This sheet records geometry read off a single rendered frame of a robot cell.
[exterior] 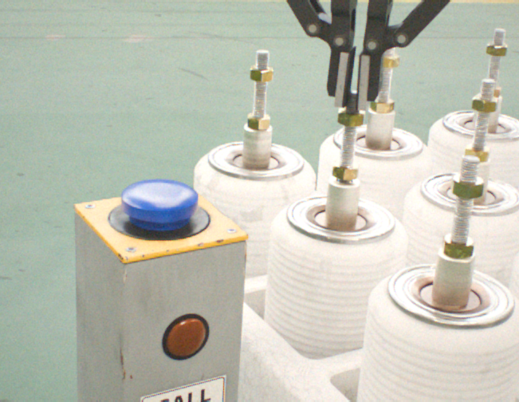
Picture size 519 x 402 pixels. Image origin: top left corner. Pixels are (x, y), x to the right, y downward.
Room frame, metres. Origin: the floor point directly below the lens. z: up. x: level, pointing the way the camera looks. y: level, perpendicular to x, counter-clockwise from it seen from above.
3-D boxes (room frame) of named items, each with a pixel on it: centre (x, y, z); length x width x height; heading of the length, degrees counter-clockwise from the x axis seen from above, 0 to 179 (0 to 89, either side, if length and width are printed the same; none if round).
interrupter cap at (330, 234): (0.63, -0.06, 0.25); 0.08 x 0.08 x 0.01
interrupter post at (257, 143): (0.73, 0.00, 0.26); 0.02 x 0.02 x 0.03
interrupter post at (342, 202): (0.63, -0.06, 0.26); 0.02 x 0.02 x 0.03
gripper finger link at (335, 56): (0.63, -0.04, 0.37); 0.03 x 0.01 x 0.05; 77
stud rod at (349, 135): (0.63, -0.06, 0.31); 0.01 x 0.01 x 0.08; 81
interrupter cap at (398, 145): (0.79, -0.10, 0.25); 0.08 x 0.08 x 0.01
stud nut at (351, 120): (0.63, -0.06, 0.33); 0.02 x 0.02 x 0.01; 81
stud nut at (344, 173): (0.63, -0.06, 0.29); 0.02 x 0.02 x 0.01; 81
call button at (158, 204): (0.48, 0.05, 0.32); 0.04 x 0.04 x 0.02
